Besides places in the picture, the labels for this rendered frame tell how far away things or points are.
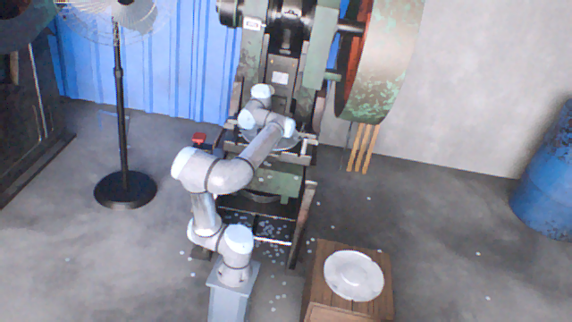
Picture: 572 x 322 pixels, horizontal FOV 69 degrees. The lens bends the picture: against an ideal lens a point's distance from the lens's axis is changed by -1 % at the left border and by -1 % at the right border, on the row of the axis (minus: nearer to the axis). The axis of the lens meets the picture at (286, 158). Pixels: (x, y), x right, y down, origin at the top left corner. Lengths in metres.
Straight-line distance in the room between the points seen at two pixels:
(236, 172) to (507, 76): 2.64
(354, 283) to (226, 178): 0.95
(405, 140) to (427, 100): 0.39
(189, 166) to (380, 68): 0.79
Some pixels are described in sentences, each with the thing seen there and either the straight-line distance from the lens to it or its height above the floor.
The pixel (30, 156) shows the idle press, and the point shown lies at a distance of 3.19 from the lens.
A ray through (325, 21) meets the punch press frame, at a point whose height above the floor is 1.38.
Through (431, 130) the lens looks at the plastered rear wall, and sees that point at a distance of 3.66.
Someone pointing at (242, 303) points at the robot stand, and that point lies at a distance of 1.89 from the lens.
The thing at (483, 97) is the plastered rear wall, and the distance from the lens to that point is 3.62.
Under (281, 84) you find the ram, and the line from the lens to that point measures 2.03.
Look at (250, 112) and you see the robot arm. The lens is 1.67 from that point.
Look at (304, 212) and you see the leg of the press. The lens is 2.17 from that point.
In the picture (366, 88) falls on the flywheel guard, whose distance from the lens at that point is 1.69.
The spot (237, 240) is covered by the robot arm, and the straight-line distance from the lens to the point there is 1.67.
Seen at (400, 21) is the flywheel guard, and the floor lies 1.50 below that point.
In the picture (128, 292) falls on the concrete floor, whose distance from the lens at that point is 2.38.
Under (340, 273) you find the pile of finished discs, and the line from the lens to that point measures 2.08.
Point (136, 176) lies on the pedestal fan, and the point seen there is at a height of 0.04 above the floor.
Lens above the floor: 1.88
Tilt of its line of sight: 34 degrees down
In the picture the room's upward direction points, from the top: 11 degrees clockwise
